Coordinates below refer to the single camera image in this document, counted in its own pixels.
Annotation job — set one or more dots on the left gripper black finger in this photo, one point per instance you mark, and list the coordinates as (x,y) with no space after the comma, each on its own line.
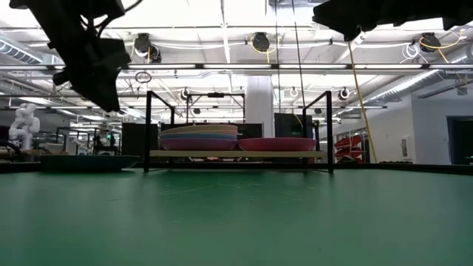
(99,98)
(62,78)

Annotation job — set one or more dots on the purple plate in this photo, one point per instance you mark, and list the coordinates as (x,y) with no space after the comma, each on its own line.
(199,144)

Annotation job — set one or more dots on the pink plate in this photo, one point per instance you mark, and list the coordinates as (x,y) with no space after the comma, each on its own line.
(277,144)

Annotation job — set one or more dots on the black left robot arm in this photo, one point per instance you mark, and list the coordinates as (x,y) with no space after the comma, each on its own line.
(59,14)

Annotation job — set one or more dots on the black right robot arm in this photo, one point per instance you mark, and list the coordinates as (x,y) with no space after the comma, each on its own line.
(425,11)

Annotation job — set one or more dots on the black cabinet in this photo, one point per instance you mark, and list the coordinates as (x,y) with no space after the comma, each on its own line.
(135,138)
(290,125)

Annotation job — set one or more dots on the white robot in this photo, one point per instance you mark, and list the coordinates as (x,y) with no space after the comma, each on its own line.
(24,125)

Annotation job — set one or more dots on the dark teal plate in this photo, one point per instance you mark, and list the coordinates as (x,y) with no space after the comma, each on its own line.
(88,162)

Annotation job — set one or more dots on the long overhead light bar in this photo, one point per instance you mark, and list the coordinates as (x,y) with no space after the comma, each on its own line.
(236,66)

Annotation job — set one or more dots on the white pillar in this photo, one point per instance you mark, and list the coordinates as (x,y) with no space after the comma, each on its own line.
(259,107)

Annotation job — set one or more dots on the red bin rack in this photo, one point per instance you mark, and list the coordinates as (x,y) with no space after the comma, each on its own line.
(349,147)

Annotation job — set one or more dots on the black metal dish rack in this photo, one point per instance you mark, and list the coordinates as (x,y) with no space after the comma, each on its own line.
(240,154)

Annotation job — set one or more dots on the dark doorway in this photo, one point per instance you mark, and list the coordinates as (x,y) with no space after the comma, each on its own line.
(461,140)

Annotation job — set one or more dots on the silver ceiling duct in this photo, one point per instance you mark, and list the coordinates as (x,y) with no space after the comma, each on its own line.
(406,83)

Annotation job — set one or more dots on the black background frame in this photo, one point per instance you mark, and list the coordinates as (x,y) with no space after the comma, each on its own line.
(215,95)

